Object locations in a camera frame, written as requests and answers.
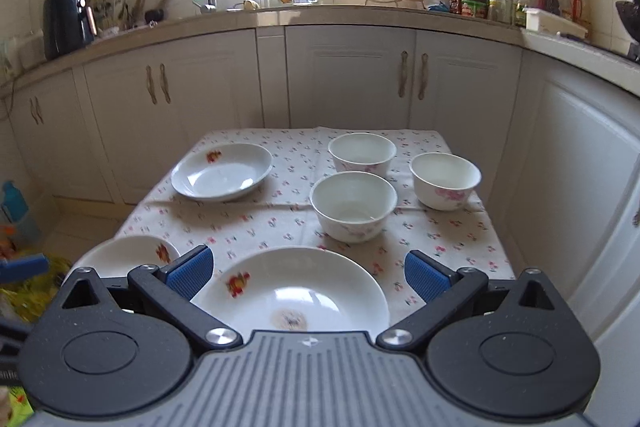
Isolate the white fruit plate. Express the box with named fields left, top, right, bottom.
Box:
left=170, top=143, right=272, bottom=202
left=192, top=247, right=390, bottom=338
left=72, top=235, right=180, bottom=277

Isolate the white floral bowl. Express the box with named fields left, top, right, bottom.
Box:
left=328, top=132, right=397, bottom=178
left=410, top=153, right=482, bottom=211
left=309, top=171, right=398, bottom=244

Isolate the cherry print tablecloth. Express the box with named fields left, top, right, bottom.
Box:
left=118, top=128, right=514, bottom=321

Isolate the yellow plastic bag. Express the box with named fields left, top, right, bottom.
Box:
left=1, top=257, right=70, bottom=323

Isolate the blue thermos bottle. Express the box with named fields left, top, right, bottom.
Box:
left=1, top=181, right=29, bottom=223

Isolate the black air fryer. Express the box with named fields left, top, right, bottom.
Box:
left=42, top=0, right=96, bottom=61

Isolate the white plastic tray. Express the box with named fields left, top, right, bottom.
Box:
left=524, top=8, right=588, bottom=40

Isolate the clear oil bottle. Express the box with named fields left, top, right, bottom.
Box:
left=496, top=0, right=514, bottom=26

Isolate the black wok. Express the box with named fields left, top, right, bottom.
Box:
left=615, top=0, right=640, bottom=41

